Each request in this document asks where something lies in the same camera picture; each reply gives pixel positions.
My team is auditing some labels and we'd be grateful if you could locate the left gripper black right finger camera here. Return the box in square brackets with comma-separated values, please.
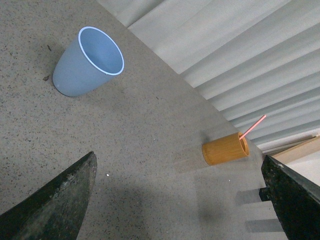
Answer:
[259, 155, 320, 240]

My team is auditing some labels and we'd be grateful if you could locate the bamboo chopstick holder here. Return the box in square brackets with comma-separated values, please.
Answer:
[201, 132, 250, 166]

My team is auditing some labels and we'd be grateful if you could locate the light wooden board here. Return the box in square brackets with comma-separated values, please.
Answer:
[272, 136, 320, 164]

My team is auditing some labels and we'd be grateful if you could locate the pink chopstick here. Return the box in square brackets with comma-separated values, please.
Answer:
[239, 114, 267, 140]

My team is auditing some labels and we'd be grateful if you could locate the white pleated curtain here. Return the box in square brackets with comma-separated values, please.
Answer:
[100, 0, 320, 151]

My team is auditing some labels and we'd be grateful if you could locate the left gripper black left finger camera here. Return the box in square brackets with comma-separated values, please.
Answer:
[0, 151, 97, 240]

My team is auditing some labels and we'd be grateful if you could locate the blue plastic cup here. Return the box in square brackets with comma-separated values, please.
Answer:
[52, 26, 125, 97]

